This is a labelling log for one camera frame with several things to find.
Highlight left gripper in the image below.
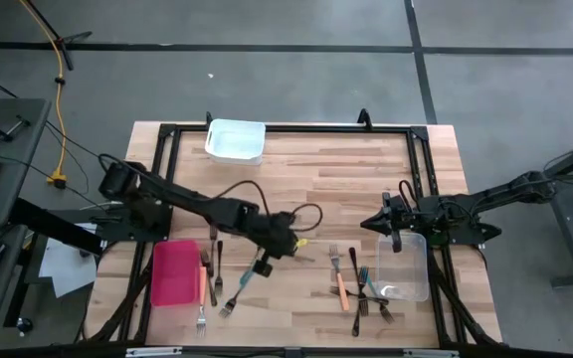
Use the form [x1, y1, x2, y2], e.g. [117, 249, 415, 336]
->
[254, 211, 300, 278]

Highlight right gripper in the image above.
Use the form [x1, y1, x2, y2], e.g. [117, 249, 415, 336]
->
[359, 192, 425, 254]

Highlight teal-handled fork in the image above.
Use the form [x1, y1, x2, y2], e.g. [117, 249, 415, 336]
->
[364, 276, 396, 325]
[218, 247, 264, 319]

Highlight clear plastic container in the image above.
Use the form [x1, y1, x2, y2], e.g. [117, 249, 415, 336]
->
[375, 231, 430, 303]

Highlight orange-handled fork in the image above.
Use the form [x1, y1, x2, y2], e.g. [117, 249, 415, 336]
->
[195, 266, 209, 338]
[328, 243, 351, 313]

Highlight pinkish red plastic tray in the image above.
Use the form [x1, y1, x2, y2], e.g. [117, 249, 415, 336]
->
[149, 239, 202, 307]

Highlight white plastic bin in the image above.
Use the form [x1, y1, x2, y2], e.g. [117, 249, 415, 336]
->
[204, 117, 267, 166]

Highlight white paper sheets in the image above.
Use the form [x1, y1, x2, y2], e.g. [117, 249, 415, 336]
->
[37, 222, 99, 299]

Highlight black diagonal beam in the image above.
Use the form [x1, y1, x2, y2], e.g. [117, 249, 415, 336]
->
[9, 197, 107, 256]

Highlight grey desk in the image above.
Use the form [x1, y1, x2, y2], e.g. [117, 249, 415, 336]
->
[0, 97, 53, 352]

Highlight black tripod stand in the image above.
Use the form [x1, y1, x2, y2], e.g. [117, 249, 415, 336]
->
[17, 0, 94, 72]

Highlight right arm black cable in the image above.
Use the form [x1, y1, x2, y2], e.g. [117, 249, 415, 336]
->
[396, 178, 418, 210]

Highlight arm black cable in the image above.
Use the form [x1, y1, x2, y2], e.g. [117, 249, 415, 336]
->
[396, 178, 418, 210]
[214, 179, 324, 234]

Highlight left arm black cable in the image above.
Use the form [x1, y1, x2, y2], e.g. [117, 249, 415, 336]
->
[214, 179, 324, 234]

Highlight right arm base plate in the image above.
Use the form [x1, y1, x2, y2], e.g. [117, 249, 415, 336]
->
[428, 221, 504, 249]

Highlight black aluminium frame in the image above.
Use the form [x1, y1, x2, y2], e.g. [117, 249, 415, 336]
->
[87, 120, 504, 349]

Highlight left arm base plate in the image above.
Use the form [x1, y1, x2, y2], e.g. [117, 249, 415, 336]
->
[90, 201, 174, 245]

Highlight silver metal bracket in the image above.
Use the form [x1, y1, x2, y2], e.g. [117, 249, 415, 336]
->
[402, 348, 461, 358]
[124, 346, 184, 358]

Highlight yellow cable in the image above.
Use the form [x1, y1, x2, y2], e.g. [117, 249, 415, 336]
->
[17, 0, 69, 190]

